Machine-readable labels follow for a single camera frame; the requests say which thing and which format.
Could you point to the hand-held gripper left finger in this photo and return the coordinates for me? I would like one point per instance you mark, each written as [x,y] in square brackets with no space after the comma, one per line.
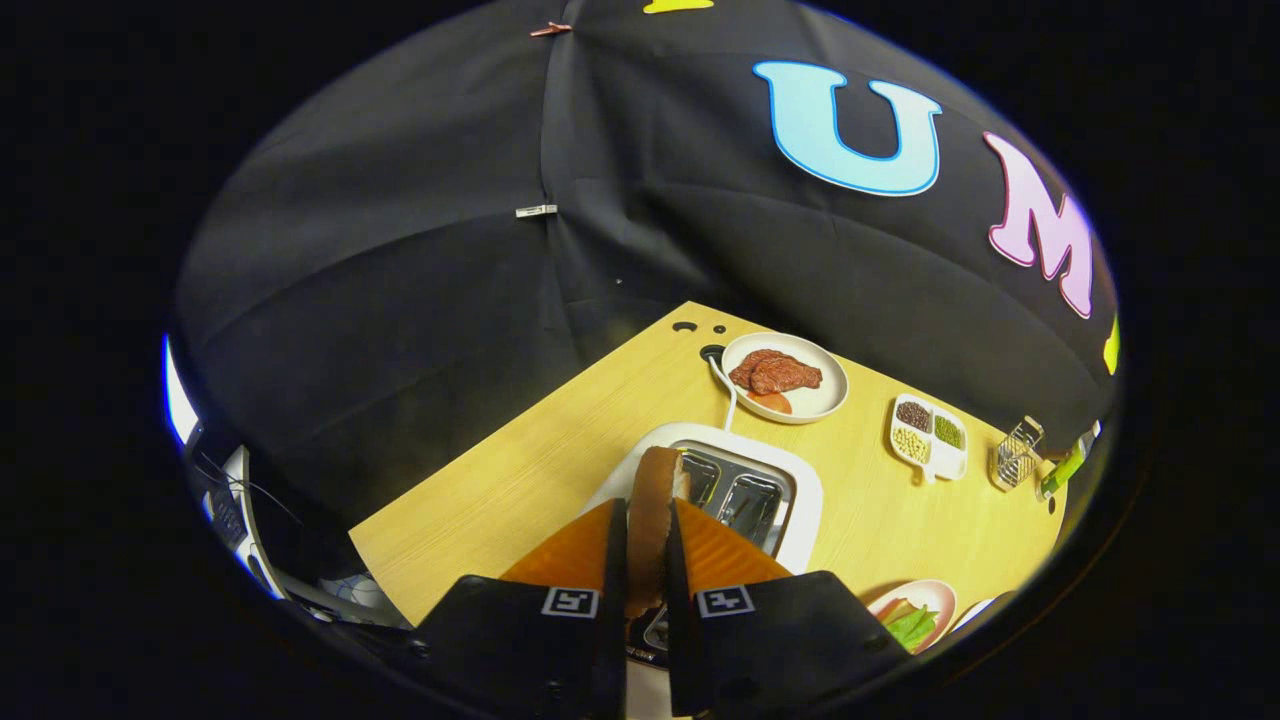
[615,570]

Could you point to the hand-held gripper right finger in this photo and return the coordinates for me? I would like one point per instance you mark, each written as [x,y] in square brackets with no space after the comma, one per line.
[678,570]

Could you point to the toasted bread slice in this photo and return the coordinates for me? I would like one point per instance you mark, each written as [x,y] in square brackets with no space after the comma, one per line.
[652,520]

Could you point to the green lettuce leaf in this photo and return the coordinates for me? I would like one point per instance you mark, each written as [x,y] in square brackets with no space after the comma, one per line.
[910,625]

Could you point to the white toaster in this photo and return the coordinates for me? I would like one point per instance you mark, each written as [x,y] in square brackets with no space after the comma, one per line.
[805,500]

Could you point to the brown meat steak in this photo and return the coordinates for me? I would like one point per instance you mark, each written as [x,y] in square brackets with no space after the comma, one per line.
[780,373]

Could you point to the round white meat plate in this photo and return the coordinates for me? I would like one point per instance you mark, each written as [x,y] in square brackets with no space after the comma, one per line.
[825,400]

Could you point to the pink round plate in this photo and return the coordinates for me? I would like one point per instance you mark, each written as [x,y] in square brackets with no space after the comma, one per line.
[940,595]

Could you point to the white divided bean dish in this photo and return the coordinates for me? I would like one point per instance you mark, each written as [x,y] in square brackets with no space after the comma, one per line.
[930,450]

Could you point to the white square plate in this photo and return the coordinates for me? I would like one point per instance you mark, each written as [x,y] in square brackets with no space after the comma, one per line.
[975,612]

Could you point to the black backdrop cloth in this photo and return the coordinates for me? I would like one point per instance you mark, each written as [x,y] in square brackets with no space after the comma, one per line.
[400,300]

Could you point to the white clothes peg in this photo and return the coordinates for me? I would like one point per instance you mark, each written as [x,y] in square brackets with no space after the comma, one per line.
[536,210]

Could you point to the green label plastic bottle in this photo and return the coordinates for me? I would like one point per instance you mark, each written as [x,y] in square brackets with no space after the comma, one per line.
[1060,472]

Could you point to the pink clothes peg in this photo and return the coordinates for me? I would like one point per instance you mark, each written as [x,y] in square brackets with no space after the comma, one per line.
[550,29]

